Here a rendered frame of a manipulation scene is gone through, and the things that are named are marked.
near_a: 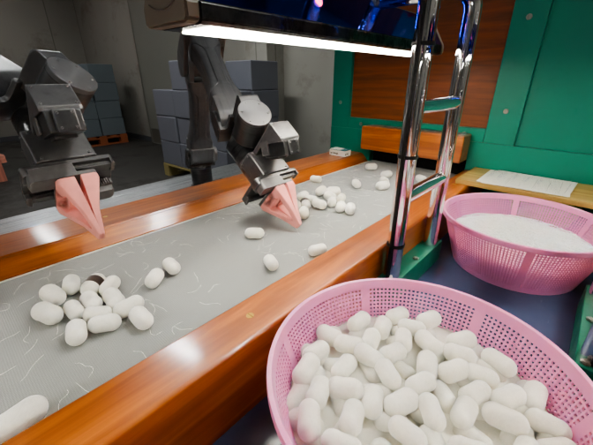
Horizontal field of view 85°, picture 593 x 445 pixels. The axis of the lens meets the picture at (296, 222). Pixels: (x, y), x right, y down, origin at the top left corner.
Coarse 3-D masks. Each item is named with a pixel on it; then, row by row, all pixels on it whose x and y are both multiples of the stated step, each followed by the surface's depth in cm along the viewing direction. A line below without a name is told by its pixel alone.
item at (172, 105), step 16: (176, 64) 294; (240, 64) 295; (256, 64) 292; (272, 64) 306; (176, 80) 302; (240, 80) 301; (256, 80) 297; (272, 80) 312; (160, 96) 327; (176, 96) 309; (272, 96) 316; (160, 112) 336; (176, 112) 317; (272, 112) 322; (160, 128) 346; (176, 128) 326; (176, 144) 335; (224, 144) 288; (176, 160) 344; (224, 160) 295
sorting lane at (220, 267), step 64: (384, 192) 79; (128, 256) 51; (192, 256) 51; (256, 256) 51; (0, 320) 37; (64, 320) 37; (128, 320) 37; (192, 320) 37; (0, 384) 30; (64, 384) 30
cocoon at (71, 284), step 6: (66, 276) 42; (72, 276) 42; (78, 276) 43; (66, 282) 41; (72, 282) 41; (78, 282) 42; (66, 288) 41; (72, 288) 41; (78, 288) 41; (66, 294) 41; (72, 294) 41
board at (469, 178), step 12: (480, 168) 86; (456, 180) 77; (468, 180) 76; (516, 192) 70; (528, 192) 68; (540, 192) 67; (576, 192) 67; (588, 192) 67; (576, 204) 64; (588, 204) 62
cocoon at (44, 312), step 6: (36, 306) 36; (42, 306) 36; (48, 306) 36; (54, 306) 36; (36, 312) 36; (42, 312) 36; (48, 312) 36; (54, 312) 36; (60, 312) 36; (36, 318) 36; (42, 318) 36; (48, 318) 36; (54, 318) 36; (60, 318) 36; (48, 324) 36
